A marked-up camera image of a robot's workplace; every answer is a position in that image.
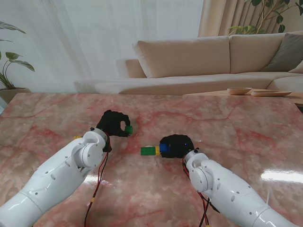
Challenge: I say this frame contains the wrist red black cables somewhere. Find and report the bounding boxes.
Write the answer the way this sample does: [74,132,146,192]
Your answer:
[181,157,222,227]
[84,133,112,227]

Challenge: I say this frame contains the beige plant pot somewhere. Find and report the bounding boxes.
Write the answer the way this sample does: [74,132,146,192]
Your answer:
[0,87,31,105]

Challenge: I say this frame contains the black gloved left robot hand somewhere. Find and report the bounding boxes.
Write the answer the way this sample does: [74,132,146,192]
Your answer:
[96,109,132,139]

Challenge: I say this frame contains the left wrist red black cables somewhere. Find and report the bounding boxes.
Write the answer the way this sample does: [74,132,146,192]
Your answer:
[84,133,112,227]

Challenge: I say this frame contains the tall green branching houseplant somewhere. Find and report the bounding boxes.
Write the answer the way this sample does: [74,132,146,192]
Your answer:
[228,0,303,36]

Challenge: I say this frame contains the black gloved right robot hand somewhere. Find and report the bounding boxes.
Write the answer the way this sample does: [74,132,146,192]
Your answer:
[159,133,196,160]

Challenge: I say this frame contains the grey sofa cushion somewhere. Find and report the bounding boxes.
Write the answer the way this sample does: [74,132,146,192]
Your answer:
[261,33,303,73]

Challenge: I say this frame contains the shallow wooden plate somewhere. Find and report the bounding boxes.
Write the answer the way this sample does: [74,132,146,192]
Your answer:
[250,89,292,97]

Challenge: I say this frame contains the wooden bowl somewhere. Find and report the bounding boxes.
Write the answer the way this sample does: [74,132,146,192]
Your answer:
[227,87,253,96]

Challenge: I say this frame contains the white sheer curtain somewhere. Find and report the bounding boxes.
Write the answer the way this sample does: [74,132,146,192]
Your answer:
[0,0,204,93]

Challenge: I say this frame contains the large-leaf green potted plant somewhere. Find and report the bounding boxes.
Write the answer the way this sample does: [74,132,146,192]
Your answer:
[0,21,36,90]

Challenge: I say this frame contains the beige sofa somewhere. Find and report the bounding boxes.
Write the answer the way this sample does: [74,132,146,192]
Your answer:
[74,30,303,96]

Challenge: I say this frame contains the right wrist red black cables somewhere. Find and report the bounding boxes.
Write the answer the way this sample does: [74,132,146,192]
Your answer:
[181,157,222,227]

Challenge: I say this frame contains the beige curtain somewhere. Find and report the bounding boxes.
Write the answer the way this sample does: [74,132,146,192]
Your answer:
[197,0,303,38]

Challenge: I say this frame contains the beige sofa cushion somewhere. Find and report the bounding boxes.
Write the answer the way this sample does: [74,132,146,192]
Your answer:
[288,61,303,74]

